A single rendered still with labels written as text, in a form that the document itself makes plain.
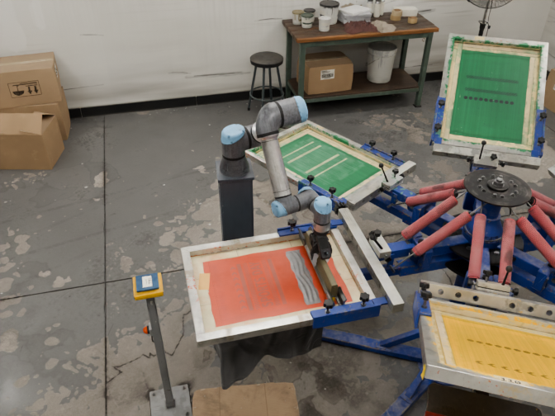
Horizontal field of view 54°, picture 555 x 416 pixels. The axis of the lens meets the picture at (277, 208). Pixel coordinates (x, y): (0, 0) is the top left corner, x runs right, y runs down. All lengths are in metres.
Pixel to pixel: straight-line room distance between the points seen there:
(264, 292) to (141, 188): 2.61
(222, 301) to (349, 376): 1.21
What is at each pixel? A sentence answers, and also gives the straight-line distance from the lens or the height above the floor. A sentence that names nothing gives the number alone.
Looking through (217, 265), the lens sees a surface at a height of 0.96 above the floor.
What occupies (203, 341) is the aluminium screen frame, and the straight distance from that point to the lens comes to 2.25.
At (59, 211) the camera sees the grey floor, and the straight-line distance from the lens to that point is 4.78.
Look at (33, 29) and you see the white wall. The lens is 5.87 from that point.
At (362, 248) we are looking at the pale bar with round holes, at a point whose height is 1.04.
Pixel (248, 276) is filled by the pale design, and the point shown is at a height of 0.96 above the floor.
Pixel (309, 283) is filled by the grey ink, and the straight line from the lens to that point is 2.49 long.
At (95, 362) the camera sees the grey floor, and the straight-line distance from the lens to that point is 3.56.
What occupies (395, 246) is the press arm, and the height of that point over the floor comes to 1.04.
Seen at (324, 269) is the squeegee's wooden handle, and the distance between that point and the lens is 2.42.
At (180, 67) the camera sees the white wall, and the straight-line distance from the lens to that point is 5.98.
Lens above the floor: 2.72
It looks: 37 degrees down
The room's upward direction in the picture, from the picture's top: 1 degrees clockwise
